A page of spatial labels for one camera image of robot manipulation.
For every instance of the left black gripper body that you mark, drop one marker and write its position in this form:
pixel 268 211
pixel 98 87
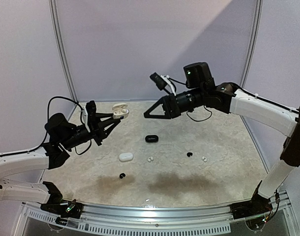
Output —
pixel 95 134

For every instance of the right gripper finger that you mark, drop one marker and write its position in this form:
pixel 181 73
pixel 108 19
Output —
pixel 149 115
pixel 156 109

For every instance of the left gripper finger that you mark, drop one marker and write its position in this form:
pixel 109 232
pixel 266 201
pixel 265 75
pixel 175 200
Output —
pixel 99 116
pixel 107 126

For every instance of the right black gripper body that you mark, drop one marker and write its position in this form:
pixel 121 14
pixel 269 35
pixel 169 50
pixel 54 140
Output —
pixel 172 106

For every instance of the white charging case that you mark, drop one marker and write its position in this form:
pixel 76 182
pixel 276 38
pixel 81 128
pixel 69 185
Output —
pixel 124 157
pixel 120 111

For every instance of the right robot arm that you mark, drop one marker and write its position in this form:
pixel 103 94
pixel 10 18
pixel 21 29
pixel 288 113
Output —
pixel 230 98

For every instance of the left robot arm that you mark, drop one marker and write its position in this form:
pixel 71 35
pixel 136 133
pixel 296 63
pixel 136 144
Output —
pixel 64 136

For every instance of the black charging case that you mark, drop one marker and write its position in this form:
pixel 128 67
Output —
pixel 151 139

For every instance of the white closed charging case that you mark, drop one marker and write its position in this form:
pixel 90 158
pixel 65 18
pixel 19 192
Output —
pixel 124 157

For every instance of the white earbud centre left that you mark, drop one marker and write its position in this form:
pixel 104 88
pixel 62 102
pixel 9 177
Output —
pixel 149 159

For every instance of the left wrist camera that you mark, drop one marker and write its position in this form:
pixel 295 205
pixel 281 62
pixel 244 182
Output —
pixel 88 113

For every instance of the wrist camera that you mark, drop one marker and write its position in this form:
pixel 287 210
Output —
pixel 88 113
pixel 163 83

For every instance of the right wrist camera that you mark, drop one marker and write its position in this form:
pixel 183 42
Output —
pixel 163 83

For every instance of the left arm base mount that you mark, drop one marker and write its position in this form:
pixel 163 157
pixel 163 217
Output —
pixel 63 208

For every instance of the aluminium front rail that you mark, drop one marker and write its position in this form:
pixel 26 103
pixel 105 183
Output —
pixel 103 220

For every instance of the left aluminium frame post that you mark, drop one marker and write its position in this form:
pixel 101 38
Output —
pixel 61 50

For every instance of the aluminium frame post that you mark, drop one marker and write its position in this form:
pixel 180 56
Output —
pixel 61 50
pixel 252 41

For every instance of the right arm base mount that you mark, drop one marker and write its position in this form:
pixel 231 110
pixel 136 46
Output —
pixel 255 206

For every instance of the right aluminium frame post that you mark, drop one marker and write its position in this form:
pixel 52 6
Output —
pixel 252 41

